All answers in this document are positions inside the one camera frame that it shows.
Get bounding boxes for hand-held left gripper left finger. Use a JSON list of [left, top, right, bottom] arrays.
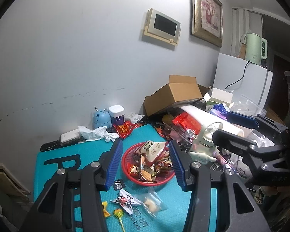
[[20, 139, 124, 232]]

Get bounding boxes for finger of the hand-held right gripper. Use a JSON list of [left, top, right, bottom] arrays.
[[226, 111, 289, 138], [212, 129, 290, 174]]

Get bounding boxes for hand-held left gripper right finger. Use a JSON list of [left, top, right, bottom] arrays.
[[168, 140, 271, 232]]

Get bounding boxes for heap of mixed snack packets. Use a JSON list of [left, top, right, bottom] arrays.
[[128, 140, 174, 182]]

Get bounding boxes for red plastic basket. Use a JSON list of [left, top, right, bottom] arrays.
[[121, 142, 176, 186]]

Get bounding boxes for white red black candy packet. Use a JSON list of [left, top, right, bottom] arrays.
[[110, 188, 142, 215]]

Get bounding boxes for clear bag with pastry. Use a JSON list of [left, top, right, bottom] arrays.
[[140, 190, 168, 220]]

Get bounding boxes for yellow candy packet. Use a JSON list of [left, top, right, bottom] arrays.
[[102, 201, 111, 217]]

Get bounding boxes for yellow lollipop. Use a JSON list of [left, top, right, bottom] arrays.
[[113, 209, 126, 232]]

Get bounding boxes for clear plastic bags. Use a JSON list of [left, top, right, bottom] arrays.
[[229, 94, 276, 150]]

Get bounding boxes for pink patterned tube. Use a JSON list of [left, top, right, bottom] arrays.
[[214, 153, 234, 171]]

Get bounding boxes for blue white tissue pack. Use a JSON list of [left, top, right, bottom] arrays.
[[209, 103, 232, 120]]

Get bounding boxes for white cartoon water bottle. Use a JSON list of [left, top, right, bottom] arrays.
[[188, 122, 224, 163]]

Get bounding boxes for pink snack packet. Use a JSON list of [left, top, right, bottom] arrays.
[[170, 130, 191, 145]]

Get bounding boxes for white paper roll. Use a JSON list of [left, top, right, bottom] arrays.
[[180, 105, 246, 137]]

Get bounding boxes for teal bubble mailer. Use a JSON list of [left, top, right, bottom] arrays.
[[34, 124, 218, 232]]

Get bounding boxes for white open carton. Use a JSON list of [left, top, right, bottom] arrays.
[[203, 88, 235, 112]]

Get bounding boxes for red yellow snack packet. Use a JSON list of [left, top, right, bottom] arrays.
[[113, 121, 134, 140]]

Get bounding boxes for crumpled white tissue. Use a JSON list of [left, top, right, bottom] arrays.
[[78, 125, 120, 142]]

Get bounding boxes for red foil packet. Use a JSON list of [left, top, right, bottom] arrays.
[[172, 113, 202, 136]]

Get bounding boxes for yellow snack bag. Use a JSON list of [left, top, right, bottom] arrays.
[[162, 114, 176, 126]]

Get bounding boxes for blue round humidifier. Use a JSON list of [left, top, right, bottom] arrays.
[[93, 106, 112, 129]]

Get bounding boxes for white refrigerator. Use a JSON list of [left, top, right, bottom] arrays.
[[213, 52, 274, 109]]

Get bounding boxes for white jar purple label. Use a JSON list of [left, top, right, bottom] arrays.
[[108, 105, 125, 125]]

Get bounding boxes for crumpled clear wrapper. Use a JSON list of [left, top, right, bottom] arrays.
[[127, 113, 145, 124]]

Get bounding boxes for white flat device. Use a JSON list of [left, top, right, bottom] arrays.
[[60, 129, 84, 146]]

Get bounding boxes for dark brown door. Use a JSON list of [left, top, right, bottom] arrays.
[[266, 51, 290, 116]]

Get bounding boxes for brown cardboard box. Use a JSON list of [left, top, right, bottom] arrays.
[[143, 75, 212, 118]]

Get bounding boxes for green electric kettle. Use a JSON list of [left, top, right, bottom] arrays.
[[240, 31, 269, 66]]

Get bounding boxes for white folding door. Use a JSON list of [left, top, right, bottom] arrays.
[[231, 7, 264, 58]]

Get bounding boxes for gold framed picture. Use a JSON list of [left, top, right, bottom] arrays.
[[190, 0, 223, 48]]

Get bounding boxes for black power cable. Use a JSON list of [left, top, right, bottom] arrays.
[[225, 61, 250, 90]]

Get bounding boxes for wall intercom panel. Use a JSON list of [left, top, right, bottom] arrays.
[[142, 8, 182, 46]]

